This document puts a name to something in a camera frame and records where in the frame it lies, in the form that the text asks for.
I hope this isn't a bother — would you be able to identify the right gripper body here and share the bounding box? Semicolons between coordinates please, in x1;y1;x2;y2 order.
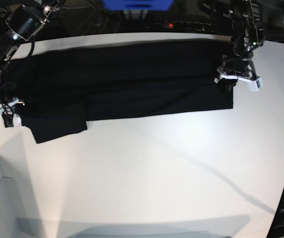
0;98;24;117

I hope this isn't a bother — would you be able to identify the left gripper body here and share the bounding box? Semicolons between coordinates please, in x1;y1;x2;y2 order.
214;59;258;84

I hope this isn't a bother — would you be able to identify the black T-shirt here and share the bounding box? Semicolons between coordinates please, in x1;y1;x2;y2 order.
2;39;233;143

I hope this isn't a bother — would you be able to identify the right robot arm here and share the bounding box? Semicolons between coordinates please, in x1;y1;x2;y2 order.
0;0;65;121

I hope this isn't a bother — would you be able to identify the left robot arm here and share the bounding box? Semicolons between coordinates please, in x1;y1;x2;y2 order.
214;0;265;92

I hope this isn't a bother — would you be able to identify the black power strip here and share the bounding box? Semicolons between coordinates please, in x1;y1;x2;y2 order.
158;21;217;34

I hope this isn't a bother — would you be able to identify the blue box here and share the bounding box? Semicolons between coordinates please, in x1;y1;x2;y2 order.
102;0;174;11

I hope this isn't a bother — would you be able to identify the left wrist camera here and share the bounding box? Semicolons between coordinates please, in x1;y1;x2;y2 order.
248;77;264;92

